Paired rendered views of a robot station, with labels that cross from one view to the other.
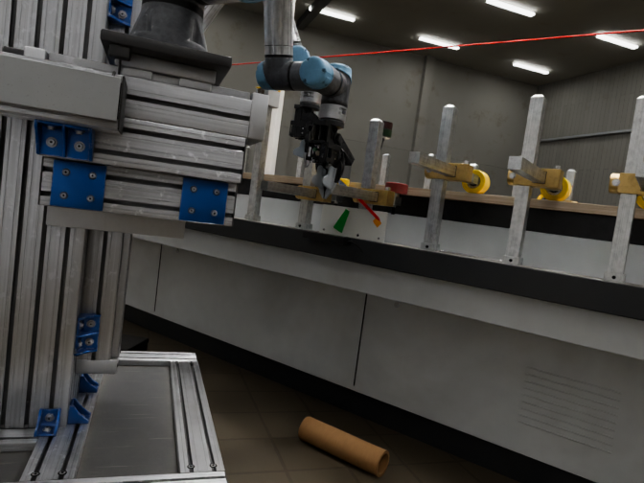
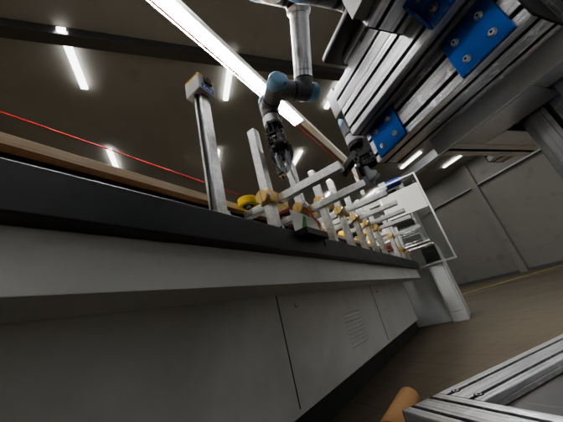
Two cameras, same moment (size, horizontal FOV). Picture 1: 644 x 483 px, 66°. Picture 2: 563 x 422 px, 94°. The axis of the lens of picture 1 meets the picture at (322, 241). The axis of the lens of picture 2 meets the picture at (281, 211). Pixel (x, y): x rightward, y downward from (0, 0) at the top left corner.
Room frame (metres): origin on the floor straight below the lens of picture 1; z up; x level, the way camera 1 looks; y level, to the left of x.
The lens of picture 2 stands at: (1.85, 0.95, 0.41)
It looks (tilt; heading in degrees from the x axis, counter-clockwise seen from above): 23 degrees up; 266
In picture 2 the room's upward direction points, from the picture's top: 14 degrees counter-clockwise
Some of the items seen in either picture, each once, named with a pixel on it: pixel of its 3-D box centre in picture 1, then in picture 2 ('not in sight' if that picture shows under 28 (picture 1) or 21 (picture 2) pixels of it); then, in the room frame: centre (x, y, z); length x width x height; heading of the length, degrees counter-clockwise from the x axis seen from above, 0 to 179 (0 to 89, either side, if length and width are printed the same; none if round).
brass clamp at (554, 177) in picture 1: (535, 177); (341, 212); (1.37, -0.56, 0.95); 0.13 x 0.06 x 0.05; 55
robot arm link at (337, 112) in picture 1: (333, 115); (355, 141); (1.39, 0.01, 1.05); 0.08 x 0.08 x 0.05
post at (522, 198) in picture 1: (525, 182); (340, 213); (1.39, -0.54, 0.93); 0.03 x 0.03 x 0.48; 55
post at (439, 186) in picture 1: (439, 184); (323, 208); (1.53, -0.34, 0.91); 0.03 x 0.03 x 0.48; 55
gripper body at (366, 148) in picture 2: (327, 143); (363, 154); (1.39, 0.02, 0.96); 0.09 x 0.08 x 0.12; 145
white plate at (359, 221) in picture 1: (352, 222); (309, 225); (1.67, -0.09, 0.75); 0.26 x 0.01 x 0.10; 55
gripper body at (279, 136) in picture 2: (306, 123); (276, 137); (1.73, 0.11, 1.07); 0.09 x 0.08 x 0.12; 75
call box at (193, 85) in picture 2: (266, 98); (200, 91); (1.97, 0.29, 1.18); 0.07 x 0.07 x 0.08; 55
